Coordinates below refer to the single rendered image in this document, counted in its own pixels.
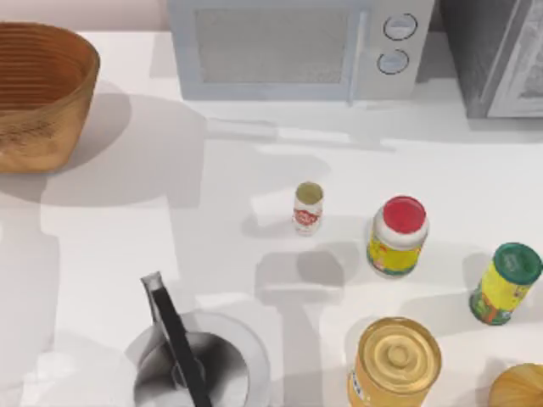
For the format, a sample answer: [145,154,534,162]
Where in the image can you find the red and white can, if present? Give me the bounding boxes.
[292,181,325,237]

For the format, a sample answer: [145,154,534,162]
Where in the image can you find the white jar with red lid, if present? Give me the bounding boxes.
[366,194,431,281]

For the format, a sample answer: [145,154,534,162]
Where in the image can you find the microwave oven door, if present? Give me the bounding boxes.
[167,0,368,102]

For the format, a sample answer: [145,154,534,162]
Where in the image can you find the microwave knob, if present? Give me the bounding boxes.
[376,47,411,76]
[383,12,419,42]

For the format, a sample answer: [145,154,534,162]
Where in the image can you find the large yellow can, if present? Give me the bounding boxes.
[347,315,443,407]

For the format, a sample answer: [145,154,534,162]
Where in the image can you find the pale microwave oven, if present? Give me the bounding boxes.
[165,0,436,105]

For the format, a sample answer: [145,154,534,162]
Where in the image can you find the woven wooden basket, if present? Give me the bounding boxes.
[0,21,102,174]

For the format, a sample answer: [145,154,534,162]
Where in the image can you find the yellow bottle with green lid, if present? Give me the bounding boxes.
[468,242,543,327]

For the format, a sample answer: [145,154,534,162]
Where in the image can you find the grey cabinet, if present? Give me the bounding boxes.
[438,0,543,120]

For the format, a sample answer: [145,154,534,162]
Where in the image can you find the golden bread loaf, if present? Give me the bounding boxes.
[487,362,543,407]

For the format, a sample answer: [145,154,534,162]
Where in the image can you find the microwave door handle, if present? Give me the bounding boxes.
[346,10,368,107]

